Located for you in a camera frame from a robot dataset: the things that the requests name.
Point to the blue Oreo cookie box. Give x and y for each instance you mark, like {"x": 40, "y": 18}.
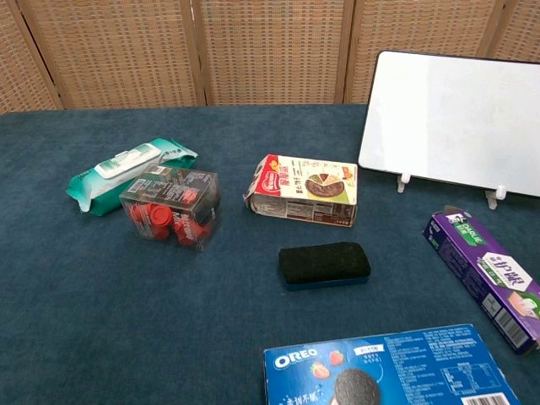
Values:
{"x": 379, "y": 371}

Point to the white plastic table leg bracket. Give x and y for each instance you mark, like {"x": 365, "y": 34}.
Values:
{"x": 496, "y": 198}
{"x": 403, "y": 182}

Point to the woven rattan folding screen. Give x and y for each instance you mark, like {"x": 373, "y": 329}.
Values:
{"x": 274, "y": 50}

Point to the green wet wipes pack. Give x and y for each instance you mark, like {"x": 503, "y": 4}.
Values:
{"x": 126, "y": 162}

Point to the black felt whiteboard eraser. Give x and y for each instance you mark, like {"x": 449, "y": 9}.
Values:
{"x": 322, "y": 263}

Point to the red and white biscuit box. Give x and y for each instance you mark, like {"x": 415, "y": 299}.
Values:
{"x": 304, "y": 190}

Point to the dark blue table cloth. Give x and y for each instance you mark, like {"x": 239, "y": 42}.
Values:
{"x": 126, "y": 316}

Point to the clear box of red cups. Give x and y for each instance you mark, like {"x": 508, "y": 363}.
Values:
{"x": 173, "y": 206}

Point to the white magnetic whiteboard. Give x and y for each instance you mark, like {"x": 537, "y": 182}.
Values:
{"x": 455, "y": 122}

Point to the purple toothpaste box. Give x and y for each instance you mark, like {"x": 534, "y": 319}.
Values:
{"x": 481, "y": 266}

